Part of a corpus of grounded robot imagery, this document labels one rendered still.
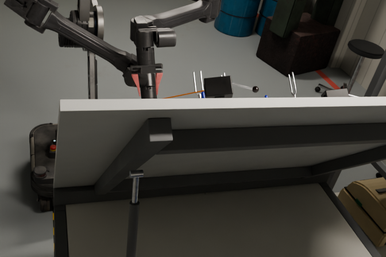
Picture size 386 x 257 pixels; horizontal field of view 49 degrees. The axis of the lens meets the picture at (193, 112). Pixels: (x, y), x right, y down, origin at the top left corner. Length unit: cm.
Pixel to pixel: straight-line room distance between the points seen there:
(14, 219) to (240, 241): 150
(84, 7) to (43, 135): 108
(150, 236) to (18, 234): 121
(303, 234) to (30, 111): 242
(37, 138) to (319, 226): 182
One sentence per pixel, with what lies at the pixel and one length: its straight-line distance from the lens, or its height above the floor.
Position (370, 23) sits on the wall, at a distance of 505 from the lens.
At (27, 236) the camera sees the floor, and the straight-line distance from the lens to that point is 263.
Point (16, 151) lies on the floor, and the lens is 316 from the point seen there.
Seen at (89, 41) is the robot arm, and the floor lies 136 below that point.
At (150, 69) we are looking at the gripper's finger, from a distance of 135.
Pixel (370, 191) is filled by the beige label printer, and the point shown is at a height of 85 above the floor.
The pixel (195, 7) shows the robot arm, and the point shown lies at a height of 148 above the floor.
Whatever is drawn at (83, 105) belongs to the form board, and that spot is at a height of 165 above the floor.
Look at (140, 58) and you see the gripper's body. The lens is 136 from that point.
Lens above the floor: 201
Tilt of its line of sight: 33 degrees down
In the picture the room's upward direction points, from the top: 12 degrees clockwise
